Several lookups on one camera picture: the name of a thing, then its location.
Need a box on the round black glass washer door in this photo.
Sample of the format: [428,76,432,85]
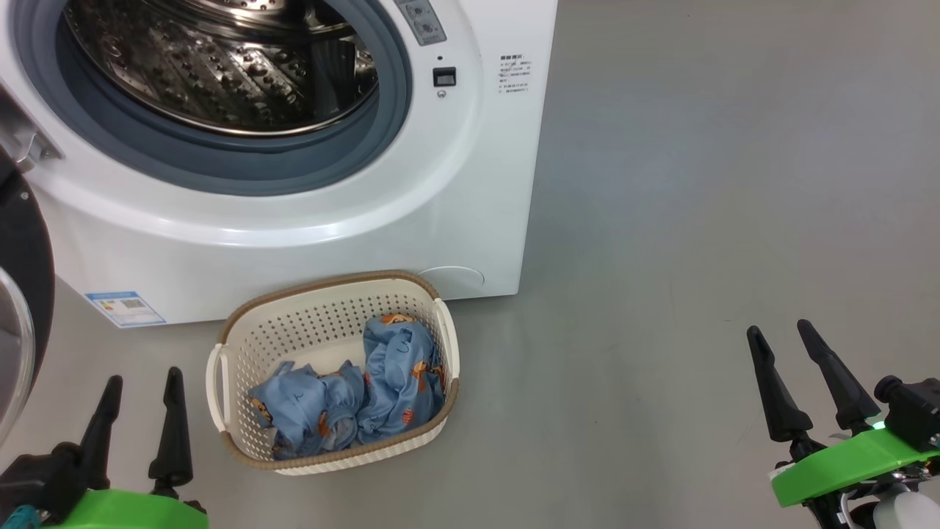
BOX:
[0,165,57,445]

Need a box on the steel perforated washer drum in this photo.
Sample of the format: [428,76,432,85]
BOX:
[62,0,380,137]

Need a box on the silver metal door hinge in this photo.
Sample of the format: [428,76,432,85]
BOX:
[0,88,64,174]

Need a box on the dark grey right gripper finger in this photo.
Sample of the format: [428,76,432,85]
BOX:
[797,319,882,433]
[746,325,814,443]

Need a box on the white front-load washing machine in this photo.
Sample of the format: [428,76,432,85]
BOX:
[0,0,559,328]

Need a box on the cream perforated laundry basket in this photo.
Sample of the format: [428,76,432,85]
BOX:
[206,270,461,476]

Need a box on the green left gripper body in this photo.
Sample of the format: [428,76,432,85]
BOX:
[40,489,210,529]

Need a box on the blue energy label sticker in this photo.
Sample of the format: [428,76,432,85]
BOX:
[84,291,167,328]

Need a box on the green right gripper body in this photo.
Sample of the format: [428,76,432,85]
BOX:
[770,426,940,508]

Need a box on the printed text notice sticker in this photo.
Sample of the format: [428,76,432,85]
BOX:
[499,53,532,96]

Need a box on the grey warning label sticker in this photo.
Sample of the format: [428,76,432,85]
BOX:
[395,0,447,46]

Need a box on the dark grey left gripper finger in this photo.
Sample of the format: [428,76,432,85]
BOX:
[148,367,194,499]
[77,375,124,492]

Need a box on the round white filter cover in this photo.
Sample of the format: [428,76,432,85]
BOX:
[419,265,486,299]

